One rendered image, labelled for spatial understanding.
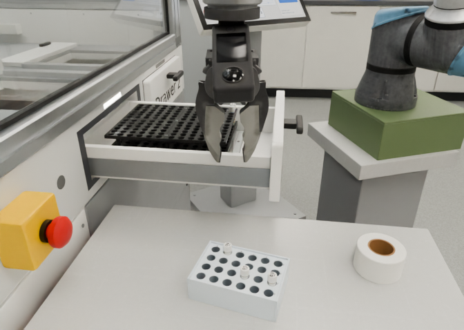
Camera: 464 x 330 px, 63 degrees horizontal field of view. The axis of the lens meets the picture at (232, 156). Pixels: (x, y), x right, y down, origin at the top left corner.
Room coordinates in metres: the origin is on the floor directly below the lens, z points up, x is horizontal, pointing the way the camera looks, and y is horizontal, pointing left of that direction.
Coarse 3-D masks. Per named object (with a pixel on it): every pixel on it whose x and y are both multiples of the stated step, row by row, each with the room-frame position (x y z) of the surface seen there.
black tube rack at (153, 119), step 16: (144, 112) 0.75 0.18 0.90; (160, 112) 0.75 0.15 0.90; (176, 112) 0.76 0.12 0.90; (192, 112) 0.75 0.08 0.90; (224, 112) 0.75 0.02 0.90; (112, 128) 0.66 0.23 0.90; (128, 128) 0.66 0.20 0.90; (144, 128) 0.66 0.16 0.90; (160, 128) 0.66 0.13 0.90; (176, 128) 0.67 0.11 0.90; (192, 128) 0.66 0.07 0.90; (112, 144) 0.65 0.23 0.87; (128, 144) 0.65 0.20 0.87; (144, 144) 0.66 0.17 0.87; (160, 144) 0.65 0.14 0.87; (176, 144) 0.65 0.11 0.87; (192, 144) 0.65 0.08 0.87
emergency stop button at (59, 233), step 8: (64, 216) 0.39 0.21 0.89; (56, 224) 0.37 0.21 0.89; (64, 224) 0.38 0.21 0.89; (48, 232) 0.37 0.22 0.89; (56, 232) 0.37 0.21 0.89; (64, 232) 0.38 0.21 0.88; (48, 240) 0.36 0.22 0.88; (56, 240) 0.36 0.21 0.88; (64, 240) 0.37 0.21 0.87; (56, 248) 0.37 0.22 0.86
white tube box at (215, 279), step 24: (216, 264) 0.41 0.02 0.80; (240, 264) 0.41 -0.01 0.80; (264, 264) 0.41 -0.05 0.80; (288, 264) 0.41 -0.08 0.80; (192, 288) 0.38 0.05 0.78; (216, 288) 0.37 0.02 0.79; (240, 288) 0.38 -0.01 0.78; (264, 288) 0.37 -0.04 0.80; (240, 312) 0.36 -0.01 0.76; (264, 312) 0.35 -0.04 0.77
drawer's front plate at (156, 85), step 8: (176, 56) 1.16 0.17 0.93; (168, 64) 1.06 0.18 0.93; (176, 64) 1.12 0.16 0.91; (160, 72) 0.97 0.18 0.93; (144, 80) 0.89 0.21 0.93; (152, 80) 0.90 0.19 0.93; (160, 80) 0.96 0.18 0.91; (168, 80) 1.03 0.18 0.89; (144, 88) 0.89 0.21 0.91; (152, 88) 0.90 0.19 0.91; (160, 88) 0.96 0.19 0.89; (168, 88) 1.03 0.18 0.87; (176, 88) 1.10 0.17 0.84; (144, 96) 0.89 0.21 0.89; (152, 96) 0.89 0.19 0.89; (160, 96) 0.95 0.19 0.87; (168, 96) 1.02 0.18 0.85; (176, 96) 1.10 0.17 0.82
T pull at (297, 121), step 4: (296, 116) 0.70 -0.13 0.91; (300, 116) 0.69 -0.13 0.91; (284, 120) 0.67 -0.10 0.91; (288, 120) 0.67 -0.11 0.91; (292, 120) 0.67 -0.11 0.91; (296, 120) 0.67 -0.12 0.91; (300, 120) 0.67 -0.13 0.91; (284, 124) 0.66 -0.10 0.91; (288, 124) 0.66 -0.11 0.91; (292, 124) 0.66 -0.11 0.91; (296, 124) 0.66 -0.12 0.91; (300, 124) 0.65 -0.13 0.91; (288, 128) 0.66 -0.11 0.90; (292, 128) 0.66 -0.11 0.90; (296, 128) 0.64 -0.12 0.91; (300, 128) 0.63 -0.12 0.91; (296, 132) 0.64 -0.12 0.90; (300, 132) 0.63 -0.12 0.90
